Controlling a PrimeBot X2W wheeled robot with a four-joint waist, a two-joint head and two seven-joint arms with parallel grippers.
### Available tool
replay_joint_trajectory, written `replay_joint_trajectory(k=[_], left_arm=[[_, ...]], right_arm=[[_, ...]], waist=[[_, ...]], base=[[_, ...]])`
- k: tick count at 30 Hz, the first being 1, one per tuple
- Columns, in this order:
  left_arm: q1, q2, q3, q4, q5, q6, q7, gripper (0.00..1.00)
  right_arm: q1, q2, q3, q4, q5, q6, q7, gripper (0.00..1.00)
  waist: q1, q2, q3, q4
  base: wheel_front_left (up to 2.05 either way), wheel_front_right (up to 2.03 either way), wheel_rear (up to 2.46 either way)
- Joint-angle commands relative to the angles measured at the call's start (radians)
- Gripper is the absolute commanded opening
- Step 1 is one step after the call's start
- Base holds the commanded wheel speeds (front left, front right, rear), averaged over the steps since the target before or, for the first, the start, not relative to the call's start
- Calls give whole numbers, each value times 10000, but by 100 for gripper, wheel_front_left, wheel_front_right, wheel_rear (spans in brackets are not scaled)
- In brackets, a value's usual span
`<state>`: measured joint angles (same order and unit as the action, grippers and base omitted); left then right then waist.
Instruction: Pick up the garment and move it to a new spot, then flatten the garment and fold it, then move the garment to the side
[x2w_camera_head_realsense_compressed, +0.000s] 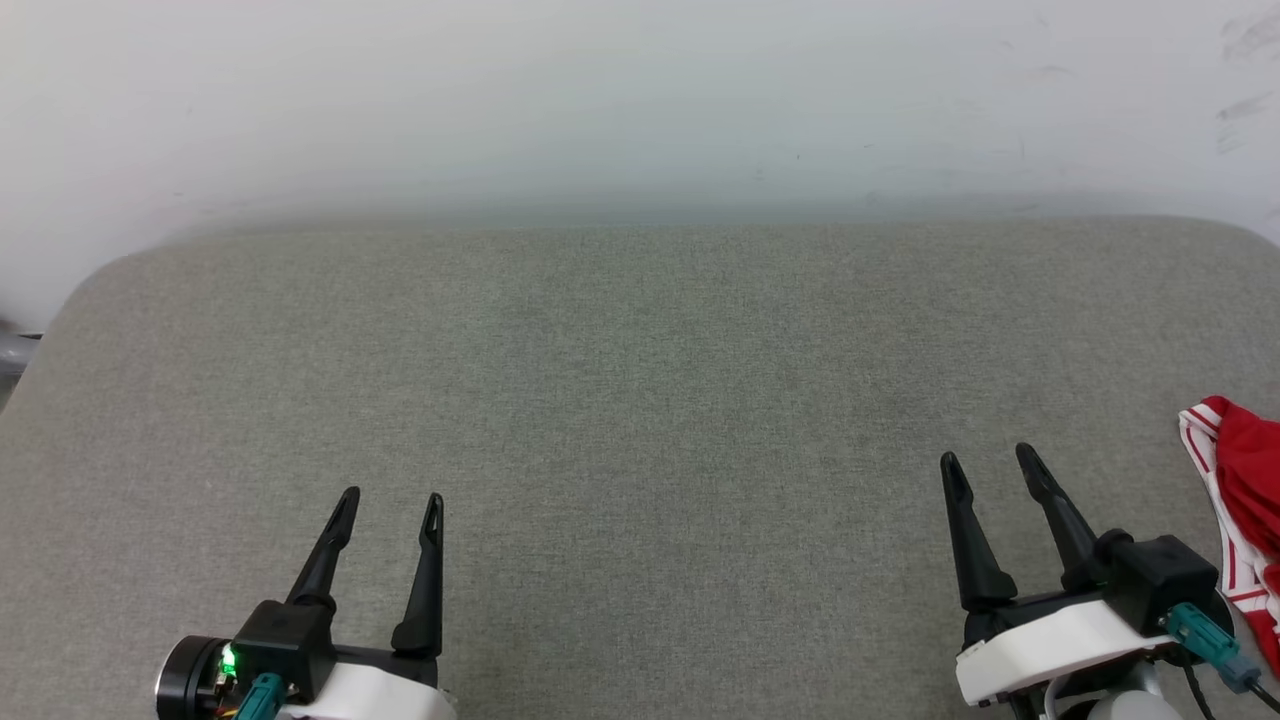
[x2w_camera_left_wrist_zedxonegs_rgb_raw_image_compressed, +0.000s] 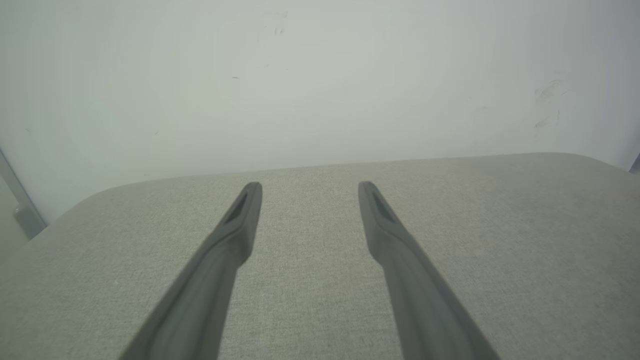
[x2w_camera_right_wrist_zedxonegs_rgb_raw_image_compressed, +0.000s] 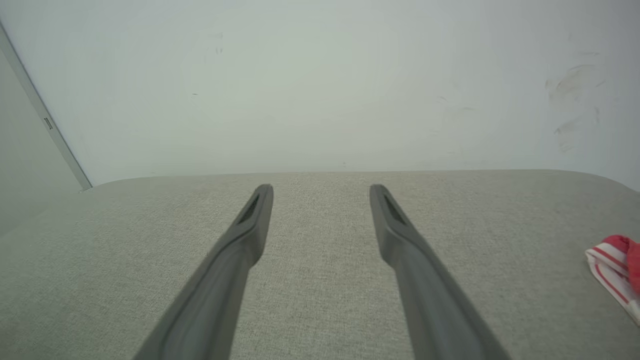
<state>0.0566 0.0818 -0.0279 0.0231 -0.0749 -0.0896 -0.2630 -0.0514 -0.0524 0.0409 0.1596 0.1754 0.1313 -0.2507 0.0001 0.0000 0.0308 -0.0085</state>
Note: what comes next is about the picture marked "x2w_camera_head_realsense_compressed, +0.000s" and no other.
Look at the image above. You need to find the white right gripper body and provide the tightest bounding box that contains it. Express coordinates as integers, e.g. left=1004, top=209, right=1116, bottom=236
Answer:
left=956, top=588, right=1171, bottom=706

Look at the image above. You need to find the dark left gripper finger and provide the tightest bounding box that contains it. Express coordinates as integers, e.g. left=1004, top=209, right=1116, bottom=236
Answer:
left=391, top=493, right=444, bottom=658
left=288, top=487, right=361, bottom=611

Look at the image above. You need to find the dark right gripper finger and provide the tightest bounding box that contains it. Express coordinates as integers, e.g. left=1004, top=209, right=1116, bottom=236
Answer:
left=1016, top=443, right=1131, bottom=591
left=941, top=452, right=1018, bottom=613

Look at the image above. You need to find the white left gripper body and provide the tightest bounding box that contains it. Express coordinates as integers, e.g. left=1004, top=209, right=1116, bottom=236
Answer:
left=280, top=648, right=458, bottom=720

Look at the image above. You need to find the red and white garment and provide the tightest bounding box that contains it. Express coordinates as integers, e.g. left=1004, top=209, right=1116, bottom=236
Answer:
left=1178, top=395, right=1280, bottom=677

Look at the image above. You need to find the grey fabric sofa seat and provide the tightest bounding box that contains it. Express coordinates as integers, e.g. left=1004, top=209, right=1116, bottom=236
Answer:
left=0, top=215, right=1280, bottom=720

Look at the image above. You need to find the grey blurry object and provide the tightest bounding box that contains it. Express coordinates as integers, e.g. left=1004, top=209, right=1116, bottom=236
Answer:
left=0, top=328, right=43, bottom=377

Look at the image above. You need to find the teal left camera connector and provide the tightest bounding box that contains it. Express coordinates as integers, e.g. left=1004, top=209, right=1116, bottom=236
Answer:
left=235, top=672, right=287, bottom=720

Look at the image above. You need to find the teal camera connector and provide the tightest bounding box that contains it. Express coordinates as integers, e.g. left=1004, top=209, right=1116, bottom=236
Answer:
left=235, top=672, right=287, bottom=720
left=1165, top=602, right=1261, bottom=694

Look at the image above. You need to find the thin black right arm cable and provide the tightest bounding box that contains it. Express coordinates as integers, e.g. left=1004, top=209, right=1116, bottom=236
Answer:
left=1180, top=655, right=1280, bottom=720

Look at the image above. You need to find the teal right camera connector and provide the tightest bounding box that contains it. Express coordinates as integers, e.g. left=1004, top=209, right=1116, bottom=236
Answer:
left=1165, top=602, right=1261, bottom=694

